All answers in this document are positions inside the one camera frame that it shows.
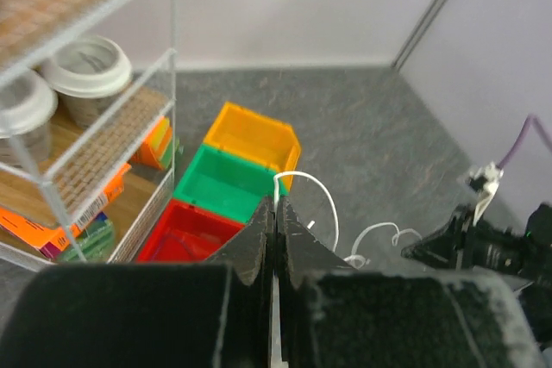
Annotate green bin upper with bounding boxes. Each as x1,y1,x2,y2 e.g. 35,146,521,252
172,144,276,223

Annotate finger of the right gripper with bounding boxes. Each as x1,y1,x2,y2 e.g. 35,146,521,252
401,234,455,269
415,215,457,247

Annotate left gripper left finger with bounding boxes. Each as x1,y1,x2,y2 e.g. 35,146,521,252
1,197,274,367

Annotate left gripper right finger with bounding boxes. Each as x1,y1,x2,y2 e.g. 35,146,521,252
275,197,543,367

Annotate white lid jar left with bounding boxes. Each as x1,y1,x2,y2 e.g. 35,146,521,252
1,70,58,163

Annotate red plastic bin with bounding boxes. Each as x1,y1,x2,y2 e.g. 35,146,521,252
135,199,244,263

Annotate white wire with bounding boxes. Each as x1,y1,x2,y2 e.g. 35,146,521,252
272,170,423,270

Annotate orange snack box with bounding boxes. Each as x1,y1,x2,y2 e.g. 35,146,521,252
0,162,132,259

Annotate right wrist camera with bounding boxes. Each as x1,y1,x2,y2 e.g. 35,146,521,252
458,161,504,226

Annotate white lid jar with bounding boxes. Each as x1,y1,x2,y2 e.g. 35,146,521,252
1,70,58,163
40,34,133,129

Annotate yellow plastic bin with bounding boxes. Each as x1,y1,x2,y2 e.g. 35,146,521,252
199,102,302,195

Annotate white wire shelf rack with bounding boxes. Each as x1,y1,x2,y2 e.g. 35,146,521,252
1,0,178,271

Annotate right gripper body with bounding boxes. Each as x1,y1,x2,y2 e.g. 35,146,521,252
448,204,476,270

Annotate white lid jar right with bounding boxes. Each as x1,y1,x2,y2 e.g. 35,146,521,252
40,34,133,129

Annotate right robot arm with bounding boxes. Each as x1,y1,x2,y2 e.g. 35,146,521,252
401,203,551,346

